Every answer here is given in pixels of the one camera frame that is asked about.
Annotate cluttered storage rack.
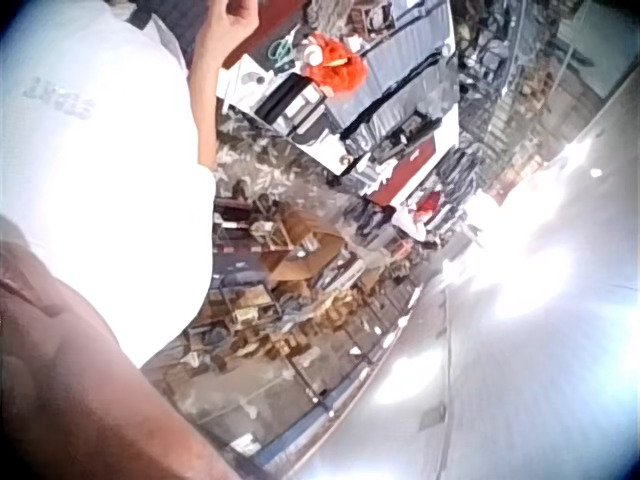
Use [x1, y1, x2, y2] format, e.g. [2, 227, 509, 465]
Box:
[457, 0, 609, 194]

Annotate green scissors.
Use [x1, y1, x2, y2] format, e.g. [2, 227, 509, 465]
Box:
[267, 35, 297, 65]

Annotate person's right hand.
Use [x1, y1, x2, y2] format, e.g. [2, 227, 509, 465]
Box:
[196, 0, 262, 55]

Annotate red box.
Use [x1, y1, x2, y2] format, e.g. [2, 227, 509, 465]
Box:
[368, 142, 437, 207]

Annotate heap of wooden clutter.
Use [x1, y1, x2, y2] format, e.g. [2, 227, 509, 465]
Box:
[185, 197, 419, 384]

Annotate white carton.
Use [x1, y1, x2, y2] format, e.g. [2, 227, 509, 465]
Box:
[218, 53, 284, 117]

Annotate black and white box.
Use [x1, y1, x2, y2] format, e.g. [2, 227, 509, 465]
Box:
[255, 73, 329, 147]

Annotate orange plush toy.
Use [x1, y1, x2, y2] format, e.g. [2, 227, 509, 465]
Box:
[301, 31, 370, 97]

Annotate red and white bag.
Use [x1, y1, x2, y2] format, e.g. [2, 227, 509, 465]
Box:
[392, 190, 444, 239]

